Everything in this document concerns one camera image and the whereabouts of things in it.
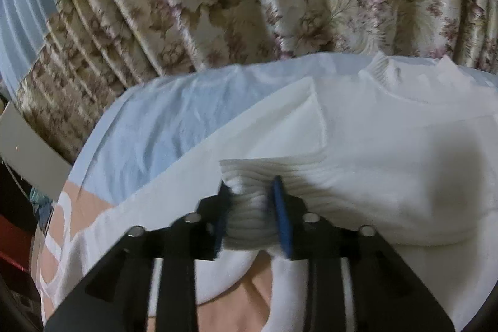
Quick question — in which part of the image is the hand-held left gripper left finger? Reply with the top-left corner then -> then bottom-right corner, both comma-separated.
45,180 -> 235,332

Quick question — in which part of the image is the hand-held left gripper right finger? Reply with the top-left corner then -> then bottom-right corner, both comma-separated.
270,175 -> 456,332

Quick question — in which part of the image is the white knit sweater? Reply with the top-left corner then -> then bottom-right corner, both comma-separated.
39,52 -> 498,332

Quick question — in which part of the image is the blue and peach bed sheet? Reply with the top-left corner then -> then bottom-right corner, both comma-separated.
37,56 -> 498,332

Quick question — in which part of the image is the teal cloth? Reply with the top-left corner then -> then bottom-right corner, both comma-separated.
28,185 -> 54,210

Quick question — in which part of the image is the dark furniture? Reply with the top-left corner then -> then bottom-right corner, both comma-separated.
0,157 -> 53,332

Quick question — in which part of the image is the grey flat panel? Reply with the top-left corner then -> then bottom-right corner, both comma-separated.
0,102 -> 73,200

